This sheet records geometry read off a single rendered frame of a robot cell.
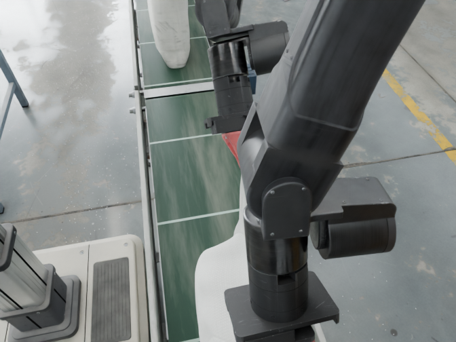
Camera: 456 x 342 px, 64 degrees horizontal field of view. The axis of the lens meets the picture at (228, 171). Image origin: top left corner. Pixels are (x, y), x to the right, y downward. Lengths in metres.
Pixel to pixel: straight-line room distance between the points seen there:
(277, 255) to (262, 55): 0.32
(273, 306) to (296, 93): 0.20
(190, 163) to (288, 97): 1.30
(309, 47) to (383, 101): 2.40
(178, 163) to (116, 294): 0.55
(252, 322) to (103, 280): 1.09
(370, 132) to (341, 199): 2.04
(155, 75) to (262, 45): 1.49
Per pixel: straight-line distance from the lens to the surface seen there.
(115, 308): 1.37
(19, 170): 2.28
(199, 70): 2.02
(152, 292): 1.19
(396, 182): 2.12
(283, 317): 0.36
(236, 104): 0.55
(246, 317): 0.37
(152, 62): 2.11
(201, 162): 1.51
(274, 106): 0.24
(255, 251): 0.32
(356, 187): 0.33
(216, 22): 0.55
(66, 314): 1.37
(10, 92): 2.51
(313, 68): 0.22
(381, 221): 0.33
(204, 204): 1.37
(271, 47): 0.55
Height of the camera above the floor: 1.50
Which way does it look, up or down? 49 degrees down
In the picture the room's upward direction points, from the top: straight up
